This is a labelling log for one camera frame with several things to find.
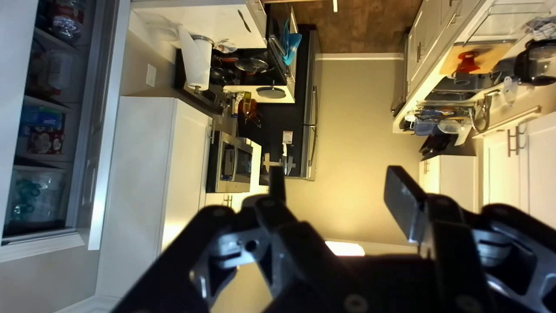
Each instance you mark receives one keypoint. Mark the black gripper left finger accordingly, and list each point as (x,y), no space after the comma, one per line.
(272,211)

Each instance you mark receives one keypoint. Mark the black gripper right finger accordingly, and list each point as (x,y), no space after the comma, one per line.
(406,202)

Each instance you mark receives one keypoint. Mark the stainless steel microwave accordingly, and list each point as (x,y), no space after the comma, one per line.
(232,162)

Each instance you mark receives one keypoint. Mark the white paper on refrigerator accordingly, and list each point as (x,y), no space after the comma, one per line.
(288,138)

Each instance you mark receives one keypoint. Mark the square ceiling light fixture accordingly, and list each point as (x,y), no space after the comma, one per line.
(345,249)

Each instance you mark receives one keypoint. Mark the blue cloth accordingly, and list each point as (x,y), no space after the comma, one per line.
(427,122)

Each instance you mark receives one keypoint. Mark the white dishes by sink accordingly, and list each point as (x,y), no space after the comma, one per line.
(454,125)

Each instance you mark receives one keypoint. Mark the stainless steel refrigerator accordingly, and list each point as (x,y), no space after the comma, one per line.
(312,115)

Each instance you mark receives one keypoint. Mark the red utensil holder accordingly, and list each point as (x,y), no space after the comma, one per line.
(248,110)

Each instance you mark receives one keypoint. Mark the chrome sink faucet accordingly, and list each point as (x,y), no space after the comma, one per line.
(477,117)

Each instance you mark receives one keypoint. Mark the dark frying pan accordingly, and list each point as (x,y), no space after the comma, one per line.
(272,91)

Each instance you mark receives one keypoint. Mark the tall white upper cabinet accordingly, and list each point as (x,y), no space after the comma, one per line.
(157,162)

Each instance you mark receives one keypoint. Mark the black gas stove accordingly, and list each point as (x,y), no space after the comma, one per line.
(249,63)

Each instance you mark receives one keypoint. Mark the red item on cutting board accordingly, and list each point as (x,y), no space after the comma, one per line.
(467,61)

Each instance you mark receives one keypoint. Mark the blue hanging towel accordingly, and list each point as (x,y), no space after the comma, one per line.
(291,45)

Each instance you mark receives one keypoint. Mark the white paper towel roll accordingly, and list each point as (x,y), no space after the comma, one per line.
(197,61)

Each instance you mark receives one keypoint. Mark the white sink counter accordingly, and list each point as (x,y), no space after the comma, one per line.
(441,35)

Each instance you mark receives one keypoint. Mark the wooden cutting board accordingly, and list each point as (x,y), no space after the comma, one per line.
(494,54)

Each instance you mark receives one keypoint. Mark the black kettle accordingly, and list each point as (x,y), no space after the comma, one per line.
(540,61)

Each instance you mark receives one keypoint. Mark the white lower cabinet with drawer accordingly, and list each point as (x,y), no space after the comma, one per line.
(215,23)

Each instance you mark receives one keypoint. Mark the blue pantry box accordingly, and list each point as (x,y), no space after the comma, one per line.
(44,131)

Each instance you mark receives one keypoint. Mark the teal pantry bag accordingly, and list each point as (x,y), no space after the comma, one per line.
(29,200)

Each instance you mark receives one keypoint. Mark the grey pantry container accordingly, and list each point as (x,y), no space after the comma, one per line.
(55,75)

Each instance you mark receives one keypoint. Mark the red and white pantry package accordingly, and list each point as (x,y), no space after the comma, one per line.
(67,23)

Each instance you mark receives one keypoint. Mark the white wall outlet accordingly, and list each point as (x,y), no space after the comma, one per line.
(152,75)

